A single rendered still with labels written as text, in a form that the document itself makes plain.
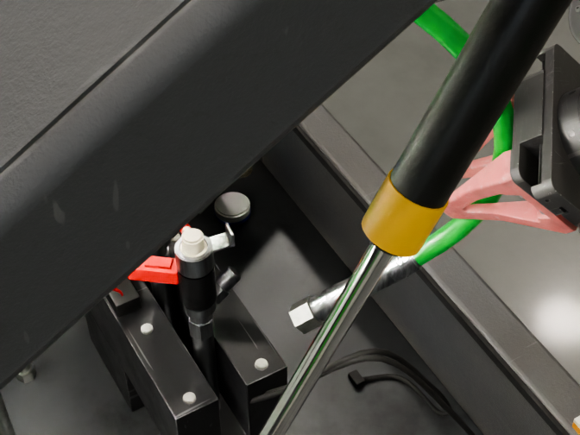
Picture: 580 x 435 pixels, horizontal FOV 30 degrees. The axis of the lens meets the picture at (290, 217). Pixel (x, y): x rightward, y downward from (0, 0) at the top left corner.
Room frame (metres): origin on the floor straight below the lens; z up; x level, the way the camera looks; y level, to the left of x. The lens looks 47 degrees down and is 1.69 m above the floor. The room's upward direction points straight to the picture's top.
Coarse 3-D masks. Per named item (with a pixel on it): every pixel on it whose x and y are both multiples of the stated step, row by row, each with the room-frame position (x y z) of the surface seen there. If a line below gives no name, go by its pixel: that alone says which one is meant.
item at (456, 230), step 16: (432, 16) 0.46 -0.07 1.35; (448, 16) 0.46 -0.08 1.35; (432, 32) 0.46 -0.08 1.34; (448, 32) 0.46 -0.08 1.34; (464, 32) 0.46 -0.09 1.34; (448, 48) 0.46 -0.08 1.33; (512, 112) 0.47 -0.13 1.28; (496, 128) 0.46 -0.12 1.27; (512, 128) 0.46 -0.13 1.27; (496, 144) 0.47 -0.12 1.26; (448, 224) 0.47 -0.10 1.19; (464, 224) 0.46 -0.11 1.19; (432, 240) 0.46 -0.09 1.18; (448, 240) 0.46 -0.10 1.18; (416, 256) 0.46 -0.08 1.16; (432, 256) 0.46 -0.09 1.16
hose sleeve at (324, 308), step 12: (396, 264) 0.46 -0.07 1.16; (408, 264) 0.46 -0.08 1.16; (384, 276) 0.45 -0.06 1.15; (396, 276) 0.45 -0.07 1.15; (336, 288) 0.46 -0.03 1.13; (384, 288) 0.45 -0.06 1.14; (312, 300) 0.46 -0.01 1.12; (324, 300) 0.45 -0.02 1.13; (336, 300) 0.45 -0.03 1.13; (312, 312) 0.45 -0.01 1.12; (324, 312) 0.45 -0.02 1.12
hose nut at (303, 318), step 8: (296, 304) 0.46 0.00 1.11; (304, 304) 0.46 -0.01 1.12; (296, 312) 0.45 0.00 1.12; (304, 312) 0.45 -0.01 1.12; (296, 320) 0.45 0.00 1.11; (304, 320) 0.45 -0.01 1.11; (312, 320) 0.45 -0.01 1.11; (320, 320) 0.45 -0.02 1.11; (304, 328) 0.45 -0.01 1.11; (312, 328) 0.45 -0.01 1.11
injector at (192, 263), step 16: (208, 240) 0.53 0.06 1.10; (176, 256) 0.52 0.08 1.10; (208, 256) 0.52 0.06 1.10; (192, 272) 0.51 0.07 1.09; (208, 272) 0.51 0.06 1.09; (224, 272) 0.54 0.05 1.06; (192, 288) 0.51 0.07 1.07; (208, 288) 0.51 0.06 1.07; (224, 288) 0.53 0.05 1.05; (192, 304) 0.51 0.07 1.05; (208, 304) 0.51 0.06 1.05; (192, 320) 0.52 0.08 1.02; (208, 320) 0.52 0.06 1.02; (192, 336) 0.52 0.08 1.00; (208, 336) 0.52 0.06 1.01; (208, 352) 0.52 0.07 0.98; (208, 368) 0.52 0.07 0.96
